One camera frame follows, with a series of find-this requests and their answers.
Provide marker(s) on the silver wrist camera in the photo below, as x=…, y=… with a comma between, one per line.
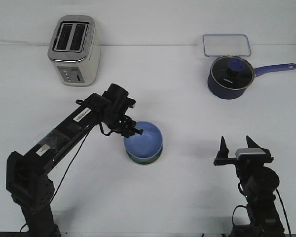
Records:
x=244, y=152

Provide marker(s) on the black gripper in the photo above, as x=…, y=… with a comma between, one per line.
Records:
x=114, y=116
x=245, y=167

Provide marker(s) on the blue saucepan with handle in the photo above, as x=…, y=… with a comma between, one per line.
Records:
x=225, y=93

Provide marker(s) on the blue bowl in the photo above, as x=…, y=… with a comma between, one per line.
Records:
x=151, y=137

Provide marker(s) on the silver cream two-slot toaster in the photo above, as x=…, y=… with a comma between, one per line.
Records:
x=75, y=50

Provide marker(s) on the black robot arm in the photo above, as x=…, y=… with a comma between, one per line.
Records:
x=27, y=175
x=257, y=183

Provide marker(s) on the glass pot lid blue knob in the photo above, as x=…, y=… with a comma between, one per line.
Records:
x=232, y=72

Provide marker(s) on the green bowl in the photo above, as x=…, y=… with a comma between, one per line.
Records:
x=145, y=156

